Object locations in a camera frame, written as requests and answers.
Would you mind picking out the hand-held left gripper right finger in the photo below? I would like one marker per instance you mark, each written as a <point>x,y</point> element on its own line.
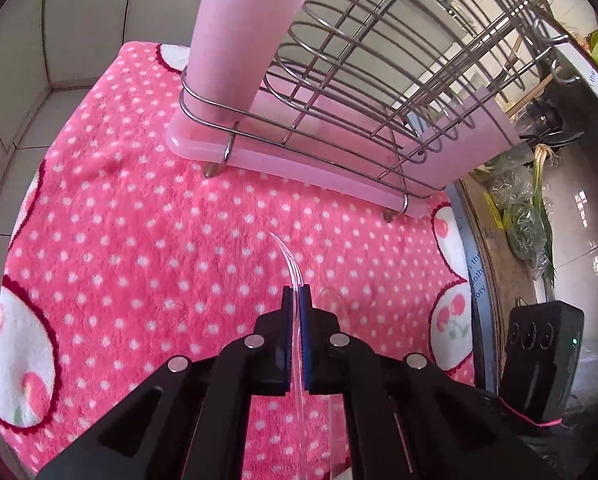
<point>305,340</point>

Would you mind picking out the tall pink utensil holder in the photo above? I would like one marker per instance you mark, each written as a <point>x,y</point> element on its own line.
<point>244,35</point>

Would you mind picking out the clear plastic bag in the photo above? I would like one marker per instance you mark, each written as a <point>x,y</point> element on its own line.
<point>594,375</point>

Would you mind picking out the pink plastic drip tray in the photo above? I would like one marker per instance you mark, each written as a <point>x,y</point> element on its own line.
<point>299,170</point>

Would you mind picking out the green onion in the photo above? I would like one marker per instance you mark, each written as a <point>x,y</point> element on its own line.
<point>541,185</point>

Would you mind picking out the pink polka dot blanket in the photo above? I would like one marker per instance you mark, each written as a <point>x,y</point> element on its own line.
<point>154,260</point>

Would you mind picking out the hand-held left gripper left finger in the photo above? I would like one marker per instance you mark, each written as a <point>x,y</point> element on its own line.
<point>289,340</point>

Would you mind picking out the bag of green vegetables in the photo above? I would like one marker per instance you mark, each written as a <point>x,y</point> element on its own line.
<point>524,225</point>

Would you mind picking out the short pink utensil holder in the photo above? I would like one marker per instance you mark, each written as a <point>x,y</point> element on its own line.
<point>479,145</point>

